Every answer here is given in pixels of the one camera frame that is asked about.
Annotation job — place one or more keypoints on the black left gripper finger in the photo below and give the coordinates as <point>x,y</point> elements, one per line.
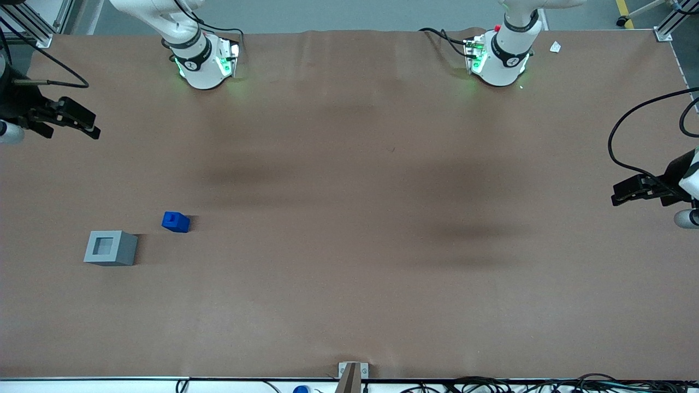
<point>633,184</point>
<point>636,198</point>

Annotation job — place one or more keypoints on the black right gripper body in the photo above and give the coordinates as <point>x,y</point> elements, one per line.
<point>21,105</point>

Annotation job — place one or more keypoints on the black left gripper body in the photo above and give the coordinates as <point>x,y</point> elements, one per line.
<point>672,187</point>

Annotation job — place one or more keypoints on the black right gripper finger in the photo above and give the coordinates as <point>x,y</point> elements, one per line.
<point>92,131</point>
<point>73,111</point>

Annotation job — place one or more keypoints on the blue plastic part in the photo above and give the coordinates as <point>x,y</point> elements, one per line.
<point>176,222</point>

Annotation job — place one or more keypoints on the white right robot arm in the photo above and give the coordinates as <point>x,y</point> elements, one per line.
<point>201,68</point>

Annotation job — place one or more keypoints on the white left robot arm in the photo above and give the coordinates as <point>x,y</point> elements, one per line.
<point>505,60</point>

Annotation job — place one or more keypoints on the gray square base block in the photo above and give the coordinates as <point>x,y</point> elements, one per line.
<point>112,248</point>

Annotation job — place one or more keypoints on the white paper scrap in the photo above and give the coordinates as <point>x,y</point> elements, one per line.
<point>555,47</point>

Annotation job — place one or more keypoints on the cart leg with caster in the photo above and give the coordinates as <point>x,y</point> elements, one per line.
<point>636,11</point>

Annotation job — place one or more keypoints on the blue round cap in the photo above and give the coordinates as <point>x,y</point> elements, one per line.
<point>301,389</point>

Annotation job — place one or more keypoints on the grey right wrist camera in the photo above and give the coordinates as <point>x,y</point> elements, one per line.
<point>10,132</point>

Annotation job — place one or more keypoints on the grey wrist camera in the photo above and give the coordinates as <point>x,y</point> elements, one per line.
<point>10,132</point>
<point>687,218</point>

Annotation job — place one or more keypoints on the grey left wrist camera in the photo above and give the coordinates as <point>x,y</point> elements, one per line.
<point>687,218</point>

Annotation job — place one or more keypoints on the aluminium frame profile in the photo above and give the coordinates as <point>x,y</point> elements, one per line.
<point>674,22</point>
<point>30,22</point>

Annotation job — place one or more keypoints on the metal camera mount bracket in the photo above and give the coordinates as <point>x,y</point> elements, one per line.
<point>352,376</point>

